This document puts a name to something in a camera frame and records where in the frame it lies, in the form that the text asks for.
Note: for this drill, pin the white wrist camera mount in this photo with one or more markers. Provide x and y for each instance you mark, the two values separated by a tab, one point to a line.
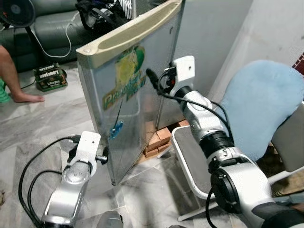
89	145
184	69

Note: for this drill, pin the red brick stack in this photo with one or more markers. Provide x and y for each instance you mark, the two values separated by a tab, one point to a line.
159	140

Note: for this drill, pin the black standing fan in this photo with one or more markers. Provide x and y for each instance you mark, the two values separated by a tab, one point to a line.
16	12

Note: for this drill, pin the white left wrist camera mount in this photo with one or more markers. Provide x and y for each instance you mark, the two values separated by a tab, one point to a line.
89	145

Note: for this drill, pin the green black printed box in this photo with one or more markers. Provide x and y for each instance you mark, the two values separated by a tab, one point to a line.
51	78

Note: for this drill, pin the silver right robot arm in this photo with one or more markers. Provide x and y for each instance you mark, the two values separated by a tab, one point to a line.
242	185

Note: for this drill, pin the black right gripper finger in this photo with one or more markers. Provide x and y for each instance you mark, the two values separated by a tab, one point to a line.
152	77

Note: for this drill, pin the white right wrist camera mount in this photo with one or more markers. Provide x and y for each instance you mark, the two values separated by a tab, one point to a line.
184	69

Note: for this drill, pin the light blue pillow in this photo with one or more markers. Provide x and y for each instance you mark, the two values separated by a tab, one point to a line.
266	104

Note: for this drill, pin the bare person leg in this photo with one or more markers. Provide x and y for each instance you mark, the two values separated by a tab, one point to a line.
12	76

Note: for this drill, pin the black bag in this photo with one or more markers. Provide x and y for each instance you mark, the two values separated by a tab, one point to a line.
102	14

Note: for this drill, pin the dark green sofa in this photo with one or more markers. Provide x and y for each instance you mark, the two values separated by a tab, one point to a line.
52	28

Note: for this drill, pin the small blue tag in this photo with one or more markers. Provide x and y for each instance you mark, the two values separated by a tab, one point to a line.
116	129

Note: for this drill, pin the grey fridge door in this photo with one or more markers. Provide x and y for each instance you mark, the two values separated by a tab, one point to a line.
130	147

